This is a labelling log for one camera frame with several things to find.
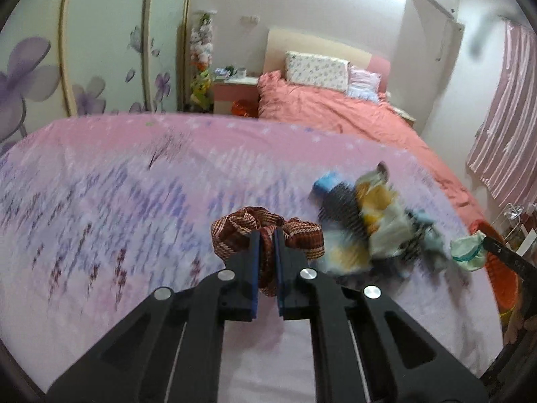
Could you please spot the beige bedside table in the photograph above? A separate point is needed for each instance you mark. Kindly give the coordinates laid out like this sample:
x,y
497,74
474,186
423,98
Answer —
x,y
406,115

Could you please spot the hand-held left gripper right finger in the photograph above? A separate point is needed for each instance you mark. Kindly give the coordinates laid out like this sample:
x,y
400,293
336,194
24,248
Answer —
x,y
280,279

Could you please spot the hanging stuffed toys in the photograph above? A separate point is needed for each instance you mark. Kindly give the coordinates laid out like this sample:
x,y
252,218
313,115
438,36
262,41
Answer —
x,y
201,58

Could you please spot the light green cloth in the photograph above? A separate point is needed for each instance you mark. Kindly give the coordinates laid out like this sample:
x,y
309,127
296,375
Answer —
x,y
467,252

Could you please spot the orange plastic container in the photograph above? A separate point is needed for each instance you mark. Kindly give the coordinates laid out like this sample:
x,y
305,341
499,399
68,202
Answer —
x,y
243,108

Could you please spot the orange plastic basket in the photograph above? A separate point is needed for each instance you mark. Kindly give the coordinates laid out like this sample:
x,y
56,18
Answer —
x,y
501,281

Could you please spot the beige pink headboard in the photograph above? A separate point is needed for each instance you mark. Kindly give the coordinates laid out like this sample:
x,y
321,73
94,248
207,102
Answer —
x,y
319,42

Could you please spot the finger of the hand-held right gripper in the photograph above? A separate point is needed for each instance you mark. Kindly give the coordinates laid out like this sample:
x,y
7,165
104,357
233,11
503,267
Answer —
x,y
509,256

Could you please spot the white wall socket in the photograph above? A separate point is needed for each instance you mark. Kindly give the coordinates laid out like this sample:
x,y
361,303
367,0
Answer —
x,y
249,19

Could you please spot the floral white pillow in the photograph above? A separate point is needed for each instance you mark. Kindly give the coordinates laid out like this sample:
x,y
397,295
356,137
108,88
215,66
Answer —
x,y
316,71

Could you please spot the pink purple printed blanket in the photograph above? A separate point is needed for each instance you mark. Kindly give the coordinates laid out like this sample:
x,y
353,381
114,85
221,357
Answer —
x,y
126,184

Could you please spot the salmon bed duvet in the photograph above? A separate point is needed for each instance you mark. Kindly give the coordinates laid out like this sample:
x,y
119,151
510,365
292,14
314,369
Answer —
x,y
335,109

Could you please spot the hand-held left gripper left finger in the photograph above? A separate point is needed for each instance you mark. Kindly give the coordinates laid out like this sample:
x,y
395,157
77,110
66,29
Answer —
x,y
254,270

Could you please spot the pink white nightstand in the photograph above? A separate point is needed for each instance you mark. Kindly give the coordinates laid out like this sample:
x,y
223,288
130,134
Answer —
x,y
235,92

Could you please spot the white mug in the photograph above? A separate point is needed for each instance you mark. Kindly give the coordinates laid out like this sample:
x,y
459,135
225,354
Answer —
x,y
242,72

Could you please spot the pink curtain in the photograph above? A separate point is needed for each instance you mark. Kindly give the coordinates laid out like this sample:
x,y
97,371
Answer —
x,y
507,113

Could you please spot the brown woven band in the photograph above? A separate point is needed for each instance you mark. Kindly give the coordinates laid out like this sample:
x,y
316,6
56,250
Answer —
x,y
235,224

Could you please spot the flower print wardrobe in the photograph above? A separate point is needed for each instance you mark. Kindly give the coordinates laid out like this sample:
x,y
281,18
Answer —
x,y
105,42

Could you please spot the white storage rack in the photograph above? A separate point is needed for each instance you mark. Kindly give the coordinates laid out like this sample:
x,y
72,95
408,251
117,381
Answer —
x,y
518,226

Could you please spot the striped pink pillow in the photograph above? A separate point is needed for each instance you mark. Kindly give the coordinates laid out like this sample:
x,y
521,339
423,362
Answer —
x,y
364,84

